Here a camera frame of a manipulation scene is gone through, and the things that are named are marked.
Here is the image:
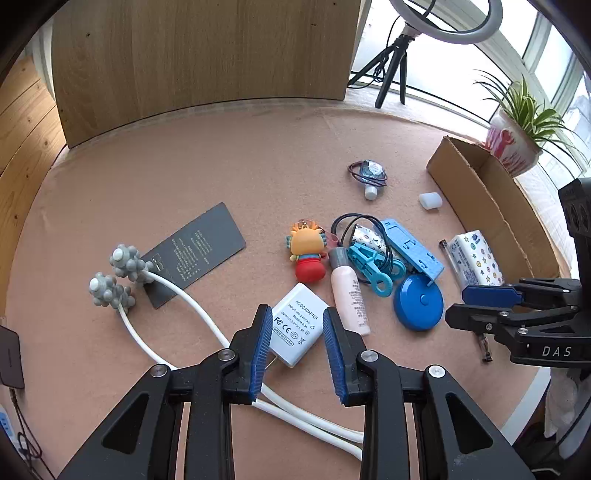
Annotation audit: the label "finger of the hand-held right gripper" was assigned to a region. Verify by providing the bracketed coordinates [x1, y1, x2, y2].
[445, 303, 578, 334]
[462, 277, 583, 308]

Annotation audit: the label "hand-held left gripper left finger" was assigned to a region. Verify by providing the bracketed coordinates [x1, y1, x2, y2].
[58, 304, 274, 480]

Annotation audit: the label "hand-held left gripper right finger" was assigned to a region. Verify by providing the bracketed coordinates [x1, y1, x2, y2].
[322, 307, 536, 480]

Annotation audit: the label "white power adapter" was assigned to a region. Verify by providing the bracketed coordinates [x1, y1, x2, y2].
[269, 282, 331, 367]

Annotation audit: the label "pink tube bottle grey cap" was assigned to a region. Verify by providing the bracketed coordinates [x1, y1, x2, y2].
[329, 247, 371, 336]

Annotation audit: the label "round blue tape measure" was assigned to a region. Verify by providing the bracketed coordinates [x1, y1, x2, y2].
[393, 273, 445, 330]

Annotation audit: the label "white neck massager grey balls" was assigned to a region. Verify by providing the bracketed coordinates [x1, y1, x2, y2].
[89, 244, 365, 462]

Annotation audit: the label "blue plastic holder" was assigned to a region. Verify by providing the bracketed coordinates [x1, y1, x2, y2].
[381, 218, 445, 281]

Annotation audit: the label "teal plastic clothespin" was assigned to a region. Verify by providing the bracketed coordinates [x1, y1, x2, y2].
[347, 244, 395, 297]

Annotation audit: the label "cardboard box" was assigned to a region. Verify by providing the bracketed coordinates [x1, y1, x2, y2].
[426, 136, 561, 292]

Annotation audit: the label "orange lion toy figure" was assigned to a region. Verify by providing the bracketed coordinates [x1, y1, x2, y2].
[286, 220, 329, 283]

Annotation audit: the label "silver printed packet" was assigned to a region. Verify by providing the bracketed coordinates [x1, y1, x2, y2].
[350, 223, 386, 254]

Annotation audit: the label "black cord loop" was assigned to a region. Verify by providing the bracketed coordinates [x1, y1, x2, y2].
[331, 213, 393, 259]

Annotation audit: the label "small clear bottle white cap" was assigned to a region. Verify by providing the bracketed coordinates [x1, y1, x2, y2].
[358, 159, 387, 200]

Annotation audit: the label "person's right hand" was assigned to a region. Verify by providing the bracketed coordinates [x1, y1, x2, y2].
[544, 368, 583, 439]

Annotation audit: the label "patterned tissue packet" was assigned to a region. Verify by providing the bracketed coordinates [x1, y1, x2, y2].
[447, 229, 505, 291]

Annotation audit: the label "black printed card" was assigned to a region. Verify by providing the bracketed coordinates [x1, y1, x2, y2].
[139, 202, 247, 309]

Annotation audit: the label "potted spider plant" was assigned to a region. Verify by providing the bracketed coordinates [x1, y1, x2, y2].
[473, 69, 587, 177]

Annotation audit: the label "black power adapter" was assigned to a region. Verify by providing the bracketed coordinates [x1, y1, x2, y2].
[0, 324, 26, 390]

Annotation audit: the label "white power strip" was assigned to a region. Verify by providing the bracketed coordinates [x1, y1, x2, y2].
[0, 406, 19, 457]

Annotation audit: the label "light wooden board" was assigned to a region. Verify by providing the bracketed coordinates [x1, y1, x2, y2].
[51, 0, 365, 148]

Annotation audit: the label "dark hair tie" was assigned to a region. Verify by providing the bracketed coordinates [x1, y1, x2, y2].
[347, 161, 389, 188]

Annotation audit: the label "black adapter cable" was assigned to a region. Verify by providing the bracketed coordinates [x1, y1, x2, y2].
[7, 387, 56, 478]

